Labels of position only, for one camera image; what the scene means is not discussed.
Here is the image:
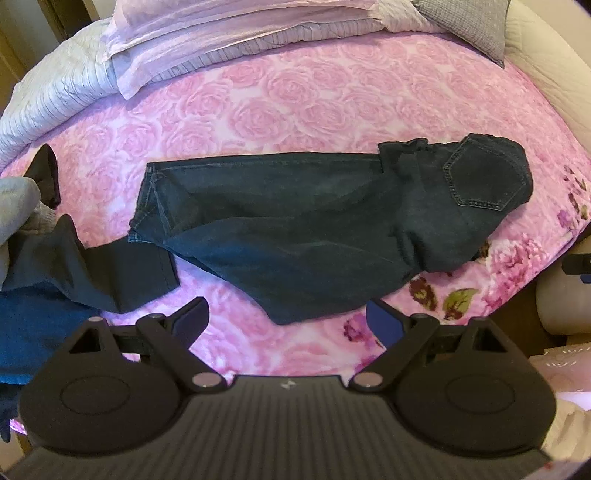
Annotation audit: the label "dark blue jeans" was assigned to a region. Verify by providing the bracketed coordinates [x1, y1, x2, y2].
[129, 134, 534, 325]

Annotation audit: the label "black garment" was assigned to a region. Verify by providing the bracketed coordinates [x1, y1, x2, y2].
[1, 145, 179, 313]

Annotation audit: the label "blue denim garment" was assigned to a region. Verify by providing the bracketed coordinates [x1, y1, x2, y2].
[0, 284, 100, 442]

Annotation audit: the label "pink rose blanket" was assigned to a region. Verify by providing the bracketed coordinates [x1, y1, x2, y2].
[2, 33, 590, 379]

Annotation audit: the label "white striped quilt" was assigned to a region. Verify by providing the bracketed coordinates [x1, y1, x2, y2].
[1, 1, 440, 167]

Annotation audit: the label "folded lilac blanket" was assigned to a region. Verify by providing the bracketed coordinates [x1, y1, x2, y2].
[98, 1, 384, 99]

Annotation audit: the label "grey checked cushion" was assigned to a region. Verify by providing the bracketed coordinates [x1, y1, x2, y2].
[413, 0, 510, 68]

